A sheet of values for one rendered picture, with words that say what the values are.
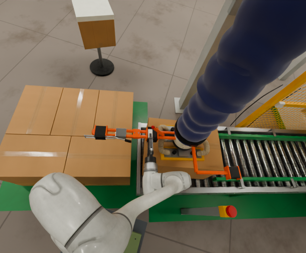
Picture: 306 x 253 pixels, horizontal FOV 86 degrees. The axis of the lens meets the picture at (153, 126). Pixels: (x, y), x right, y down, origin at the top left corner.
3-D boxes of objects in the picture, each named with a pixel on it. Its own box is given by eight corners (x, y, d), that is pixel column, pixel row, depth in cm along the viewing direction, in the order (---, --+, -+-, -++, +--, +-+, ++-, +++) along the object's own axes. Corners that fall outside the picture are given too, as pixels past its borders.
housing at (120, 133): (126, 130, 118) (126, 127, 114) (126, 139, 115) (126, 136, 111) (116, 130, 117) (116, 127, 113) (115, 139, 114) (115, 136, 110)
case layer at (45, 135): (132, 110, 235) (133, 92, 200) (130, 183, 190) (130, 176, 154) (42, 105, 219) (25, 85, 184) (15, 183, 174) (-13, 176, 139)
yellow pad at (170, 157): (201, 148, 132) (204, 146, 127) (203, 160, 127) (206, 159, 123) (159, 147, 127) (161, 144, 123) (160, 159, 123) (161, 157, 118)
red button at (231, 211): (232, 205, 111) (236, 205, 107) (235, 217, 108) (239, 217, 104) (222, 205, 110) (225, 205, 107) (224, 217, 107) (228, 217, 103)
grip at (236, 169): (234, 167, 117) (239, 165, 113) (237, 179, 113) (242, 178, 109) (223, 167, 116) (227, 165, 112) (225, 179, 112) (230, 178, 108)
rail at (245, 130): (310, 136, 223) (325, 130, 206) (312, 140, 221) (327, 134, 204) (139, 130, 193) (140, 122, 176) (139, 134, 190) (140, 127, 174)
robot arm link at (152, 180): (145, 174, 110) (164, 173, 107) (145, 200, 103) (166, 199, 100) (140, 171, 101) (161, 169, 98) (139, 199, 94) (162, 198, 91)
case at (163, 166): (199, 141, 179) (216, 124, 144) (203, 179, 161) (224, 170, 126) (144, 136, 173) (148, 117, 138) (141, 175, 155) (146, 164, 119)
